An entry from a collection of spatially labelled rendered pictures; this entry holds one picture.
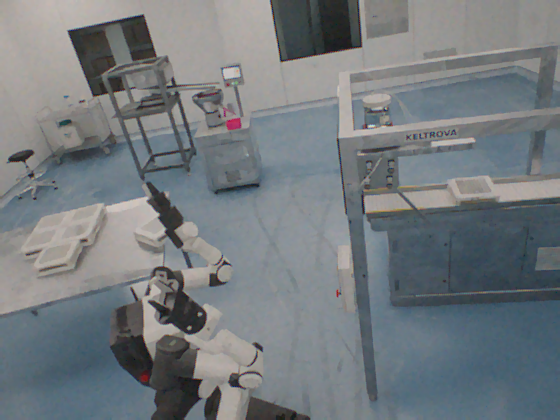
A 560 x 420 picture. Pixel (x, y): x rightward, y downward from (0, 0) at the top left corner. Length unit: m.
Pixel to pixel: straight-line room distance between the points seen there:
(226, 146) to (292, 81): 2.95
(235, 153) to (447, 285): 2.78
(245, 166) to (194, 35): 3.17
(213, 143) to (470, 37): 4.90
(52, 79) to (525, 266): 7.50
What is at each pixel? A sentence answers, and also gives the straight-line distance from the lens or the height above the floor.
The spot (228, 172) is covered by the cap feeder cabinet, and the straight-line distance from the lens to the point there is 4.89.
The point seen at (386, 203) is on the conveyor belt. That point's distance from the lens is 2.71.
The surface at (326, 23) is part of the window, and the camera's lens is 7.31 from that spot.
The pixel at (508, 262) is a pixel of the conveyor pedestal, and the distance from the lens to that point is 3.02.
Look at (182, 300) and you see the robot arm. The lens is 1.20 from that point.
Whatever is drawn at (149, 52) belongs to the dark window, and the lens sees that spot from 7.61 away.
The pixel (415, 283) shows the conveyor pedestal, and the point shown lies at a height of 0.22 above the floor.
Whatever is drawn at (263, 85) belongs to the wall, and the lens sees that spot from 7.43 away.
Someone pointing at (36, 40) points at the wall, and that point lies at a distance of 8.28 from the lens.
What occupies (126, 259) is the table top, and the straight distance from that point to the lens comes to 2.79.
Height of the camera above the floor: 2.22
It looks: 29 degrees down
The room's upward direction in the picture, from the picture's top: 12 degrees counter-clockwise
